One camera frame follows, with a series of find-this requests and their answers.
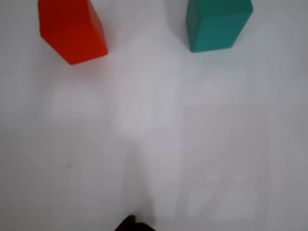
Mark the white paper sheet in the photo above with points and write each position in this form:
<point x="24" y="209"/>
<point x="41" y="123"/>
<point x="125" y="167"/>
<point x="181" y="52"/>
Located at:
<point x="154" y="120"/>

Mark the teal blue cube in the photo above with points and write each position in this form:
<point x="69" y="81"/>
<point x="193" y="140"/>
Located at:
<point x="216" y="29"/>

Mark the red cube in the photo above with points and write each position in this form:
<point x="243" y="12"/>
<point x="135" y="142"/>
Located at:
<point x="72" y="36"/>

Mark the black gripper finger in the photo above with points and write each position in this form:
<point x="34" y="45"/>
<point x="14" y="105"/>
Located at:
<point x="128" y="225"/>
<point x="144" y="227"/>

